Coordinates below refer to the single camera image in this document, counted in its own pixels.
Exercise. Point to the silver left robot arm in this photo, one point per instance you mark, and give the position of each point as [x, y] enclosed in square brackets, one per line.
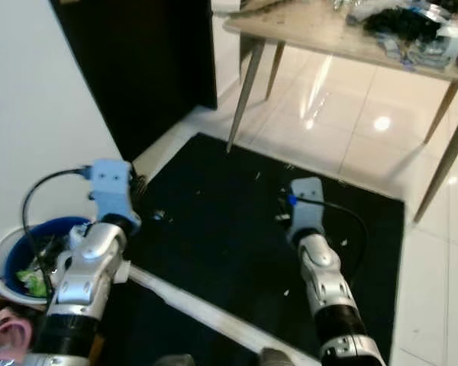
[88, 267]

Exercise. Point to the beige table with tapered legs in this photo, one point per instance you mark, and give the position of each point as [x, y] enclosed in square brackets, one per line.
[320, 27]

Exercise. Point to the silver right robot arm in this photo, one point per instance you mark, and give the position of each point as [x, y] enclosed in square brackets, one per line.
[332, 286]

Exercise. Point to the pale left wrist camera mount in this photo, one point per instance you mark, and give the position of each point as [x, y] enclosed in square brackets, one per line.
[111, 187]

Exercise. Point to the blue bucket with white rim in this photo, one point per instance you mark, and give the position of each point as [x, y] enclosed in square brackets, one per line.
[23, 252]

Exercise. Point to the pink slipper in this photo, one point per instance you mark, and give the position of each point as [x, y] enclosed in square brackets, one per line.
[9, 335]

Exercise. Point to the white packet box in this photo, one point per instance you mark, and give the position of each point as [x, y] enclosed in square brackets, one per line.
[439, 44]

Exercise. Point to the green wrapper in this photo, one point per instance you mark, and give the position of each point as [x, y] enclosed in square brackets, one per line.
[35, 284]

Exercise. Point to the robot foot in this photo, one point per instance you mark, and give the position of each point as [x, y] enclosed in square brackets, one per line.
[175, 361]
[276, 357]

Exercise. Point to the black door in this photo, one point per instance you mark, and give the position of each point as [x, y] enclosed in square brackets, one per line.
[145, 69]

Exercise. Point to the white floor strip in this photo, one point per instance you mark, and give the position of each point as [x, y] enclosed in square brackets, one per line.
[221, 314]

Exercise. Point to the black bundle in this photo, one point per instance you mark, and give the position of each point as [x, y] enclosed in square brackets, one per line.
[397, 24]

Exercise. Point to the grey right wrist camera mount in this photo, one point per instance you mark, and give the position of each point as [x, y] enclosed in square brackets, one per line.
[305, 210]

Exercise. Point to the white crumpled trash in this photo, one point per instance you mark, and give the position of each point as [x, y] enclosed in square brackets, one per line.
[75, 238]

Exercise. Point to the black floor mat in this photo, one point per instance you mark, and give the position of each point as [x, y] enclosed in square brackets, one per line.
[221, 221]

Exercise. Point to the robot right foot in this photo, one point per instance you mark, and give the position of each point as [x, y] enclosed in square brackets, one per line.
[276, 357]

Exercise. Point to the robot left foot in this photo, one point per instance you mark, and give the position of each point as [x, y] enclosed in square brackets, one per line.
[175, 361]

